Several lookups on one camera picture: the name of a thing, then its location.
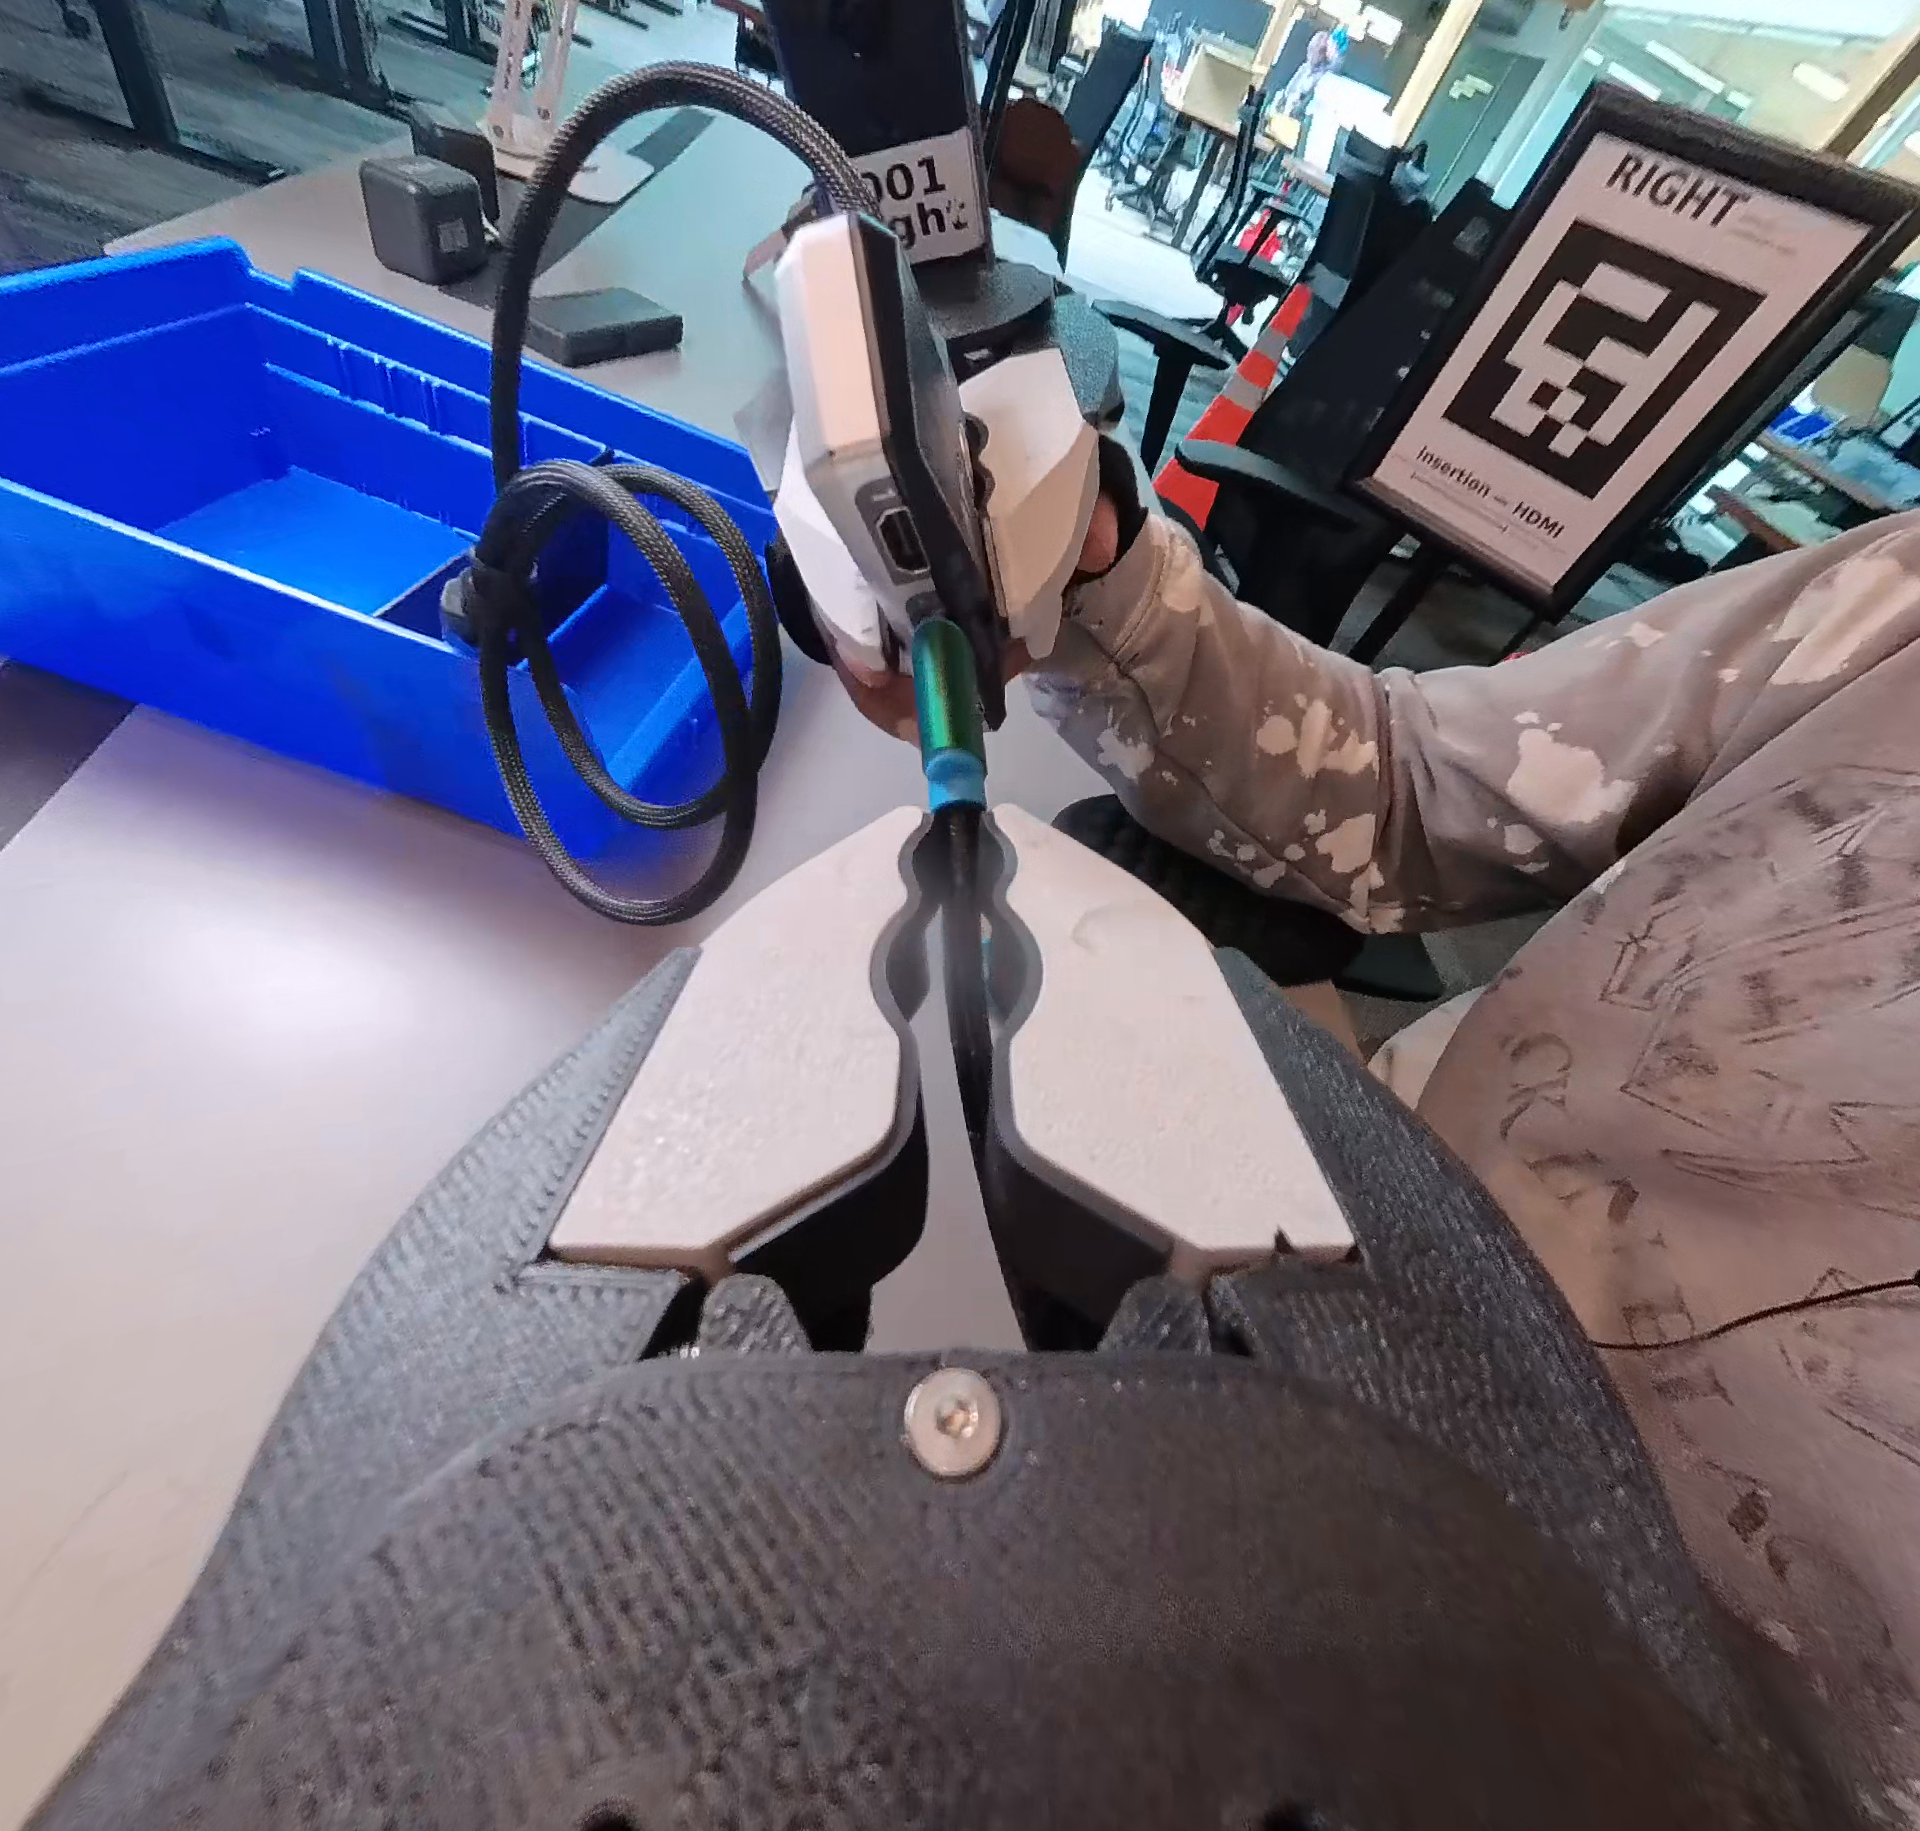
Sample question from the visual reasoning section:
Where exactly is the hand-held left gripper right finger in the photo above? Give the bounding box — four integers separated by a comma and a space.
977, 803, 1360, 1278

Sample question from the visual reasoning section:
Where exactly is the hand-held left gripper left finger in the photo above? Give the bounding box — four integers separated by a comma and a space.
545, 803, 931, 1278

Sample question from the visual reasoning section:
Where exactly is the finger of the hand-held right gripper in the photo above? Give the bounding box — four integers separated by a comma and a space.
767, 428, 897, 667
959, 356, 1107, 657

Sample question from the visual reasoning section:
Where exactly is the white HDMI adapter box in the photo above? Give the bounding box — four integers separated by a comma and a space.
770, 208, 1009, 729

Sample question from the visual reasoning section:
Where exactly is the black braided cable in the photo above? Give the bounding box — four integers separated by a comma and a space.
470, 60, 878, 923

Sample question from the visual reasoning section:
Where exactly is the blue plastic bin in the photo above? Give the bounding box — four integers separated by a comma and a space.
0, 234, 782, 862

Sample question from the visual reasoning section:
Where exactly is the person's right forearm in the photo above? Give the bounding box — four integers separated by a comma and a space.
1033, 511, 1920, 937

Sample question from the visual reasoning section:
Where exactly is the person's right hand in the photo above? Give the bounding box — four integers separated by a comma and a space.
834, 484, 1129, 744

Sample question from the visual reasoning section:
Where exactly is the orange traffic cone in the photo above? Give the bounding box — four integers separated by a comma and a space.
1152, 278, 1315, 508

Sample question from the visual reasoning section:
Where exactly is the black office chair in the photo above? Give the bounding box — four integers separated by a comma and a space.
1185, 135, 1517, 663

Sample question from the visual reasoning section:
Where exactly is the wooden white stand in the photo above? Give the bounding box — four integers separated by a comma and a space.
477, 0, 658, 208

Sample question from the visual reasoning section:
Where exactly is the black flat box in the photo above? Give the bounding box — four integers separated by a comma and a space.
526, 290, 684, 367

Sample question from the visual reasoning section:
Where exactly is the black power adapter cube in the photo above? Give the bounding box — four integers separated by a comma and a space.
359, 154, 496, 284

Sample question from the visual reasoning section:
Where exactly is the person's torso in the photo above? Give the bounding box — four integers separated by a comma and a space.
1370, 765, 1920, 1831

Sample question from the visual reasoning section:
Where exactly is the framed black white marker sign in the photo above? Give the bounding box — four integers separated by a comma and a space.
1342, 79, 1920, 622

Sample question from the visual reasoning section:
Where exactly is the thin black wire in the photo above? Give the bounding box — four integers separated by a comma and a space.
1587, 1265, 1920, 1354

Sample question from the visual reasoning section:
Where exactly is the black desk frame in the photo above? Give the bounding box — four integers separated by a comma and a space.
0, 0, 398, 183

